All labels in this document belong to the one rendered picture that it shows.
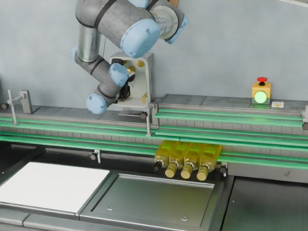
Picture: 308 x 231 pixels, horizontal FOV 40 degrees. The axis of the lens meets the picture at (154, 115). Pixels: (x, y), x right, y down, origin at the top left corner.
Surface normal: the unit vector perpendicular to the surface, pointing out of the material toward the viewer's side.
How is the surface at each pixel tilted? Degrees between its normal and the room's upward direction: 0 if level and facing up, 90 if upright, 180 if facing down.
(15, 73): 0
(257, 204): 90
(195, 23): 0
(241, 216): 91
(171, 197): 90
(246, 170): 0
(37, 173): 90
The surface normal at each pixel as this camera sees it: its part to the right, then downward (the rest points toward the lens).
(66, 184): -0.06, -0.93
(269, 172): -0.30, 0.37
